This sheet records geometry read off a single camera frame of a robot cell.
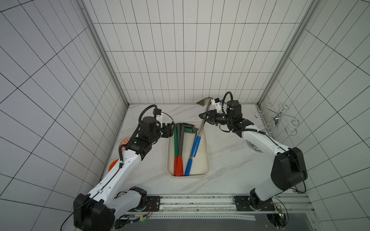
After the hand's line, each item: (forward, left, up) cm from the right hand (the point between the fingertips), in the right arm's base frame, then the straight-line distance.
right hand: (201, 113), depth 79 cm
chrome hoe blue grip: (-18, +6, -25) cm, 31 cm away
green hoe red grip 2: (+2, +7, -21) cm, 22 cm away
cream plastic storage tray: (-21, -1, -25) cm, 33 cm away
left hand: (-8, +18, -4) cm, 20 cm away
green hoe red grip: (-14, +15, -22) cm, 30 cm away
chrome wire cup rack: (-2, -40, +1) cm, 40 cm away
